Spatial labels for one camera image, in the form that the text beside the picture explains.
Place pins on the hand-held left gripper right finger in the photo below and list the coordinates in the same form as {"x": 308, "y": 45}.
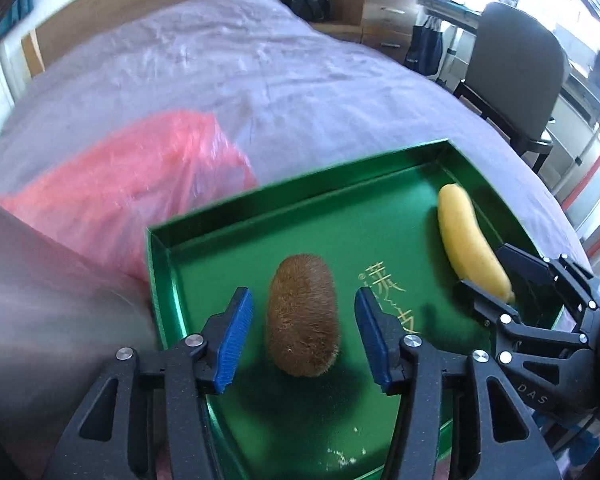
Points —
{"x": 372, "y": 330}

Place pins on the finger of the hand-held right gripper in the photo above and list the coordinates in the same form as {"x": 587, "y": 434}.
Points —
{"x": 530, "y": 262}
{"x": 485, "y": 305}

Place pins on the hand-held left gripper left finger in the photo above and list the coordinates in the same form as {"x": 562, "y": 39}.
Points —
{"x": 235, "y": 340}

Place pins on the yellow banana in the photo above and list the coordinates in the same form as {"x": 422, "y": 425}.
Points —
{"x": 465, "y": 240}

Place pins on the brown kiwi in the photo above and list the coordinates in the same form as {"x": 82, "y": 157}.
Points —
{"x": 302, "y": 315}

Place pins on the green tray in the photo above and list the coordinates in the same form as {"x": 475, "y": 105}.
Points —
{"x": 380, "y": 220}

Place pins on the pink plastic sheet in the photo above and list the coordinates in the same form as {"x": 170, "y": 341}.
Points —
{"x": 130, "y": 180}

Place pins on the grey office chair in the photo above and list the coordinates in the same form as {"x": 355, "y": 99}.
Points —
{"x": 515, "y": 70}

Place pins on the brown electric kettle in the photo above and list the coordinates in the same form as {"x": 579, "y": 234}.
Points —
{"x": 40, "y": 310}

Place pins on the dark blue tote bag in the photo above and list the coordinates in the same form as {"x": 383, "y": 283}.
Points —
{"x": 425, "y": 50}

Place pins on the desk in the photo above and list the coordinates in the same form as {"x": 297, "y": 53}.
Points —
{"x": 447, "y": 7}

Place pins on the wooden dresser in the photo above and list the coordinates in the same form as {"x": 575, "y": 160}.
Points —
{"x": 380, "y": 10}

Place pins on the teal curtain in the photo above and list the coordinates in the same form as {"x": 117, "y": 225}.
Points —
{"x": 20, "y": 7}

